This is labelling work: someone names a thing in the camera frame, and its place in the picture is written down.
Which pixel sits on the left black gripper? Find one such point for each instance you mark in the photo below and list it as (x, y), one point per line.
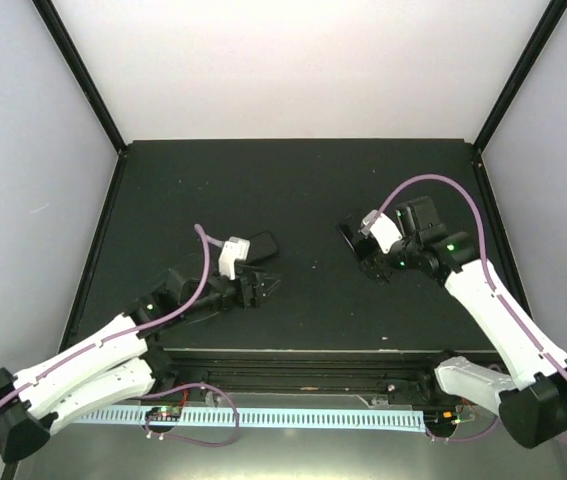
(257, 298)

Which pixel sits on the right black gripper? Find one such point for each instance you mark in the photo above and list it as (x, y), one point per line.
(378, 268)

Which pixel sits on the black smartphone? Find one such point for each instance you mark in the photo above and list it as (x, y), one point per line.
(349, 229)

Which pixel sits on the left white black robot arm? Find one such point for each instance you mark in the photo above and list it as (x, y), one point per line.
(121, 360)

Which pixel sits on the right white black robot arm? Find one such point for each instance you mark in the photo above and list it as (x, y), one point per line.
(530, 397)

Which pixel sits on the black table mat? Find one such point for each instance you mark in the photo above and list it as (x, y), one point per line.
(299, 190)

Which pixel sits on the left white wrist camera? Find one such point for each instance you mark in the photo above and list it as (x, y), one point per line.
(234, 250)

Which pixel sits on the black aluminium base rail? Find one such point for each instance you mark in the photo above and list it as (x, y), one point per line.
(402, 376)

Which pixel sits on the light blue slotted cable duct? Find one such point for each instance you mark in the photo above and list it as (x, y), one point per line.
(263, 418)

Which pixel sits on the right black frame post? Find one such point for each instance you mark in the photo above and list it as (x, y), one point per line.
(535, 45)

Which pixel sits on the black frame post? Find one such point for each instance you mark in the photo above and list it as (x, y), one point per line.
(53, 22)
(535, 45)

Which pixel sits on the left black frame post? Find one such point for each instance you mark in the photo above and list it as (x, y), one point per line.
(53, 22)

